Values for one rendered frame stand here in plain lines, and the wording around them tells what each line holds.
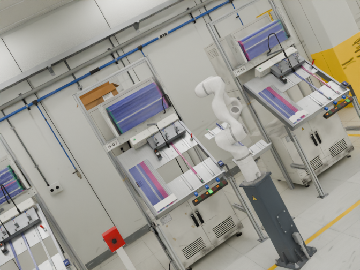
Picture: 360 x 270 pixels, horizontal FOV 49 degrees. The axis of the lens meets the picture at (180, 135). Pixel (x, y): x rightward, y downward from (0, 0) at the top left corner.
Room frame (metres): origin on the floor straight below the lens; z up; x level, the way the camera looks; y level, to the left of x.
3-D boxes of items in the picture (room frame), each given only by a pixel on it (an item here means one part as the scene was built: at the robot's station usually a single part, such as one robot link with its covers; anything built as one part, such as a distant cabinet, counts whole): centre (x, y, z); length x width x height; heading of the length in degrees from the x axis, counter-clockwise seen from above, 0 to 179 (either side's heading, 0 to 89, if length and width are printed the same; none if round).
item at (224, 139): (2.78, -0.29, 1.00); 0.19 x 0.12 x 0.24; 71
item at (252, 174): (2.77, -0.32, 0.79); 0.19 x 0.19 x 0.18
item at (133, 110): (3.67, 0.22, 1.52); 0.51 x 0.13 x 0.27; 104
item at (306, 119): (3.96, -1.15, 0.65); 1.01 x 0.73 x 1.29; 14
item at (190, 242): (3.77, 0.31, 0.31); 0.70 x 0.65 x 0.62; 104
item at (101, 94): (3.93, 0.40, 1.82); 0.68 x 0.30 x 0.20; 104
